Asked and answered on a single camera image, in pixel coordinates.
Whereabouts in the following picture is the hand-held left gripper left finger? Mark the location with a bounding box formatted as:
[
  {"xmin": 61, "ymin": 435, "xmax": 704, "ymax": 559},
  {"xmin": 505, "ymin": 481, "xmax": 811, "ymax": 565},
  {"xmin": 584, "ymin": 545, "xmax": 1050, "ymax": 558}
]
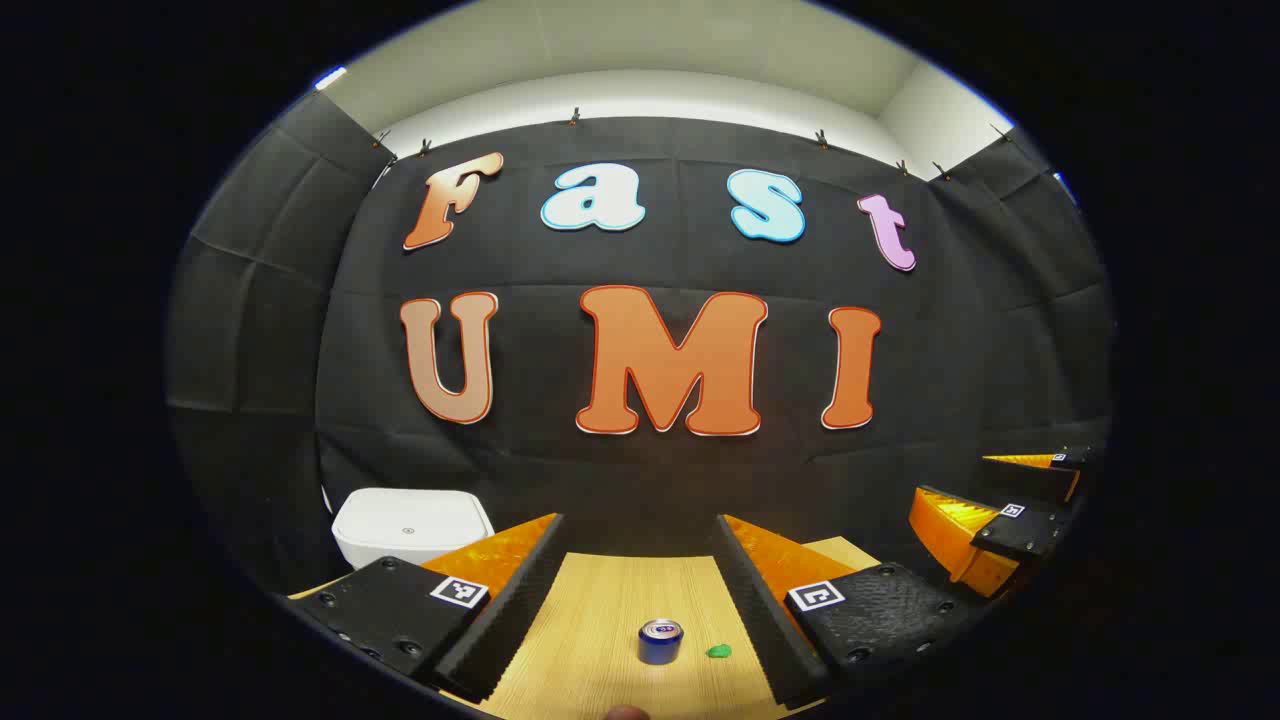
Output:
[{"xmin": 288, "ymin": 512, "xmax": 567, "ymax": 703}]

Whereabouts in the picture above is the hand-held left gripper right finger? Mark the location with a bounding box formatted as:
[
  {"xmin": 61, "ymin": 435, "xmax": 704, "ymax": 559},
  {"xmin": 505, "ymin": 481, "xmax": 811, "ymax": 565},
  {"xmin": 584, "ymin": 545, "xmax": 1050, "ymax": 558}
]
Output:
[{"xmin": 715, "ymin": 513, "xmax": 988, "ymax": 711}]

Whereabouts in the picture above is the blue pop can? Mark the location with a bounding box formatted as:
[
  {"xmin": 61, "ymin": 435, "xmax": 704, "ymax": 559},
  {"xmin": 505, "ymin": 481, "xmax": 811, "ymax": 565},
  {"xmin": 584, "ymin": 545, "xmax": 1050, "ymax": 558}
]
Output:
[{"xmin": 638, "ymin": 619, "xmax": 685, "ymax": 666}]

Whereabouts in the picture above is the white desktop garbage bin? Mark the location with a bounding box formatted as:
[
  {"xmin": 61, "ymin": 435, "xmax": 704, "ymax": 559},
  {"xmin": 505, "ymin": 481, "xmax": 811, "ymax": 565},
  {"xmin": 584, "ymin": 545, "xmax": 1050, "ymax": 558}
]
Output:
[{"xmin": 331, "ymin": 488, "xmax": 496, "ymax": 571}]

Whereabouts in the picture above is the wooden desktop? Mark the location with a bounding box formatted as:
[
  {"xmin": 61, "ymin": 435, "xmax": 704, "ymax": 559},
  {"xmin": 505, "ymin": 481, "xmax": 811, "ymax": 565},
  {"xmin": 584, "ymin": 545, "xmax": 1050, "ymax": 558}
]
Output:
[{"xmin": 287, "ymin": 537, "xmax": 883, "ymax": 720}]

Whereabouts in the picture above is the black backdrop cloth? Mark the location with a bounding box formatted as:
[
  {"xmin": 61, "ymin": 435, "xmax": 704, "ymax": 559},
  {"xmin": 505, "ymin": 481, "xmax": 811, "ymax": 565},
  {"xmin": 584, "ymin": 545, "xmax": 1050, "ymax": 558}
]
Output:
[{"xmin": 165, "ymin": 90, "xmax": 1116, "ymax": 601}]

